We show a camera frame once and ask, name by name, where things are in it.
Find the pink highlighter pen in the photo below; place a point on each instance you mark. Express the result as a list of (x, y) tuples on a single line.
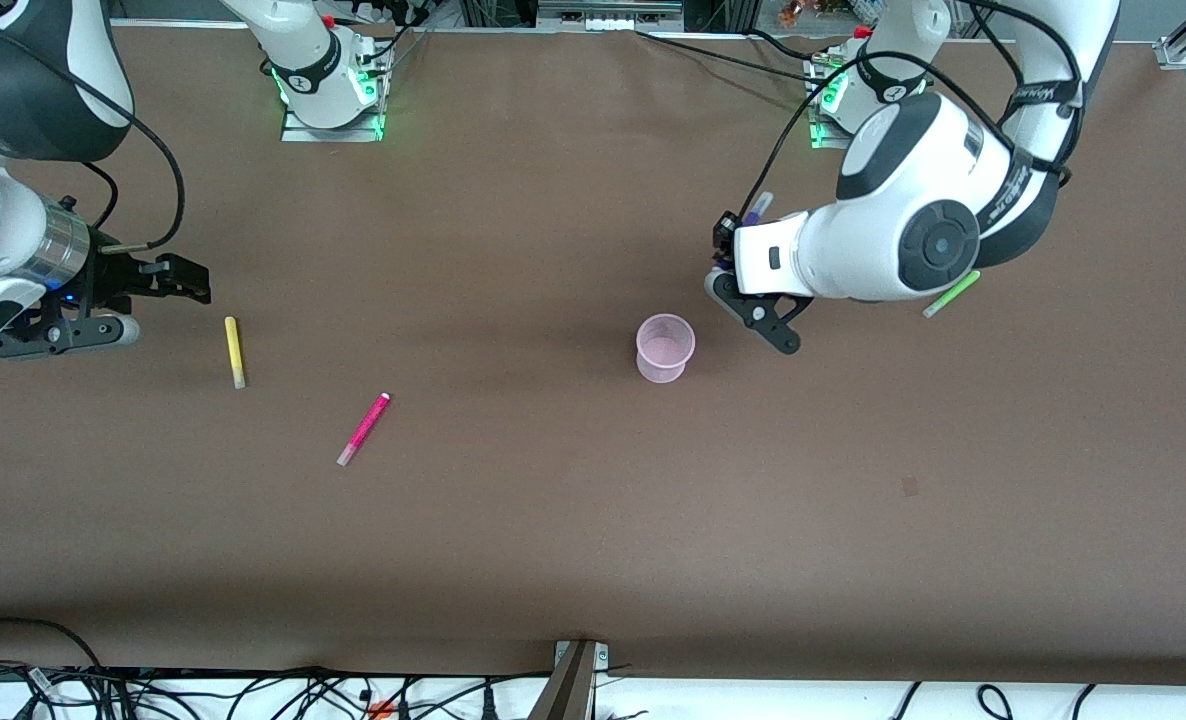
[(364, 429)]

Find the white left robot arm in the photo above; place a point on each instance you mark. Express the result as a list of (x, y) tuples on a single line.
[(903, 215)]

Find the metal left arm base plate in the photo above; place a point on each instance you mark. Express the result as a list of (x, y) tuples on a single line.
[(823, 135)]

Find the purple marker pen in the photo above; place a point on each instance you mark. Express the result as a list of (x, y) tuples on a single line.
[(761, 207)]

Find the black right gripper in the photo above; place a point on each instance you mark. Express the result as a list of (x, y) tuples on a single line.
[(113, 274)]

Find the green highlighter pen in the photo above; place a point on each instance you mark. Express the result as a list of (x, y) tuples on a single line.
[(953, 293)]

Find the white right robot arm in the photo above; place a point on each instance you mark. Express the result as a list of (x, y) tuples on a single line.
[(13, 110)]

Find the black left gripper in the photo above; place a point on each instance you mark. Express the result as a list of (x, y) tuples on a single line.
[(724, 236)]

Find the grey power strip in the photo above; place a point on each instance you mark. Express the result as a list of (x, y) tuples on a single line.
[(608, 14)]

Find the translucent pink cup holder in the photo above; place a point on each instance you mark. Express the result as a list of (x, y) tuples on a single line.
[(665, 350)]

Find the small orange connector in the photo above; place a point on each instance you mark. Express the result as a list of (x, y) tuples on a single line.
[(381, 709)]

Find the yellow highlighter pen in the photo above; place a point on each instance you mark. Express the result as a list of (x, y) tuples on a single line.
[(236, 352)]

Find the metal table edge bracket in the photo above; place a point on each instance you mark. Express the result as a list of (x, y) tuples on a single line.
[(578, 675)]

